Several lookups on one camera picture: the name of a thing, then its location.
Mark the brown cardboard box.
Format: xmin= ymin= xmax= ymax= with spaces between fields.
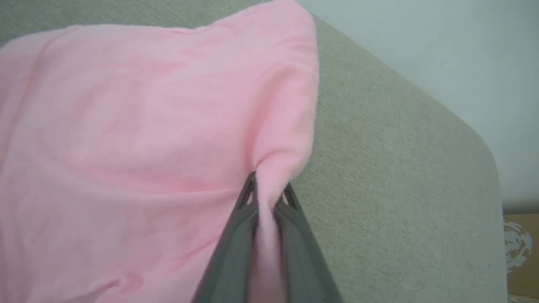
xmin=503 ymin=213 xmax=539 ymax=303

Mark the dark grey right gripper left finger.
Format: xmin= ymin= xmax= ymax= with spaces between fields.
xmin=192 ymin=171 xmax=258 ymax=303

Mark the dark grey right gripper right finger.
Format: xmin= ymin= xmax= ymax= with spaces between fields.
xmin=274 ymin=183 xmax=344 ymax=303

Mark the pink t-shirt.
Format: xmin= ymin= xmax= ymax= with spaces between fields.
xmin=0 ymin=0 xmax=320 ymax=303

